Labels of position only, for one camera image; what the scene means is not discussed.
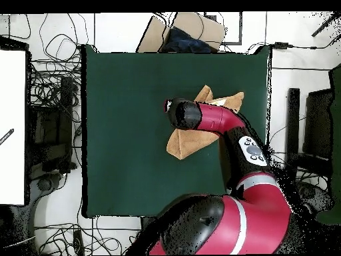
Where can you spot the tan terry towel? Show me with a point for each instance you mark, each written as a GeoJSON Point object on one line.
{"type": "Point", "coordinates": [191, 141]}

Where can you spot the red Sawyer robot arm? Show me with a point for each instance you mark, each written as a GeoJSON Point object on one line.
{"type": "Point", "coordinates": [218, 117]}

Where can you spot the dark green table cloth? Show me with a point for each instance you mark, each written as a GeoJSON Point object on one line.
{"type": "Point", "coordinates": [120, 80]}

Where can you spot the dark blue clothing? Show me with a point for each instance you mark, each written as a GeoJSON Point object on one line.
{"type": "Point", "coordinates": [183, 42]}

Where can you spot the brown cardboard box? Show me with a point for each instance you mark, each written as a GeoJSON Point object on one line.
{"type": "Point", "coordinates": [199, 26]}

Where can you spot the black equipment rack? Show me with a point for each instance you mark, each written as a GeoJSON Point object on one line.
{"type": "Point", "coordinates": [53, 128]}

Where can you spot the black upright bar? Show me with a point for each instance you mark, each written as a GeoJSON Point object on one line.
{"type": "Point", "coordinates": [293, 120]}

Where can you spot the black power adapter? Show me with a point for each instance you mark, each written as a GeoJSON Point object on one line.
{"type": "Point", "coordinates": [281, 45]}

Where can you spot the white board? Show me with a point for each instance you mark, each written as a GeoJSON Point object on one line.
{"type": "Point", "coordinates": [12, 120]}

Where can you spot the black power strip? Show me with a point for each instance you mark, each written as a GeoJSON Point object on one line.
{"type": "Point", "coordinates": [78, 242]}

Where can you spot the black marker pen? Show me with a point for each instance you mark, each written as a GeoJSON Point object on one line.
{"type": "Point", "coordinates": [7, 136]}

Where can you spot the black rod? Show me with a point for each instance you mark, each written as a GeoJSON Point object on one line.
{"type": "Point", "coordinates": [326, 24]}

